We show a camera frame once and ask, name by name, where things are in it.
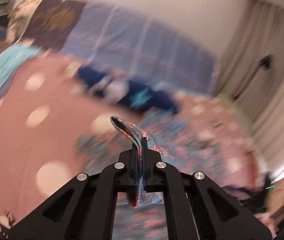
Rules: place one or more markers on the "green pillow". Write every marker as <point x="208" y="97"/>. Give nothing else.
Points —
<point x="235" y="110"/>

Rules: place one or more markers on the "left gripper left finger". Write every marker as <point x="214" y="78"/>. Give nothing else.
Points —
<point x="84" y="208"/>

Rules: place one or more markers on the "beige window curtain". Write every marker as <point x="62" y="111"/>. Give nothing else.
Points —
<point x="260" y="32"/>

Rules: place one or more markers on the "teal floral garment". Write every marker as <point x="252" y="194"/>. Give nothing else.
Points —
<point x="143" y="216"/>

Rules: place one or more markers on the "dark brown patterned pillow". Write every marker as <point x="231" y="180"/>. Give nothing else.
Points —
<point x="52" y="22"/>

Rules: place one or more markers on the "blue plaid bedding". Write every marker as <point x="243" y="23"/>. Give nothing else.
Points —
<point x="147" y="50"/>

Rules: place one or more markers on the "navy star-print garment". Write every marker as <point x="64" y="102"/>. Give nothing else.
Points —
<point x="118" y="90"/>

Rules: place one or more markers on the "black floor lamp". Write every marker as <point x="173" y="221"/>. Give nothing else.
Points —
<point x="264" y="64"/>

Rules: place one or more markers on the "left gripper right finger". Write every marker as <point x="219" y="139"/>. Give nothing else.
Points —
<point x="195" y="206"/>

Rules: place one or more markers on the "pink polka-dot blanket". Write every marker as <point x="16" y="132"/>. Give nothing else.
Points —
<point x="46" y="109"/>

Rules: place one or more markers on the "light blue bed sheet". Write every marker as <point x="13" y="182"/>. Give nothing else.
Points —
<point x="13" y="57"/>

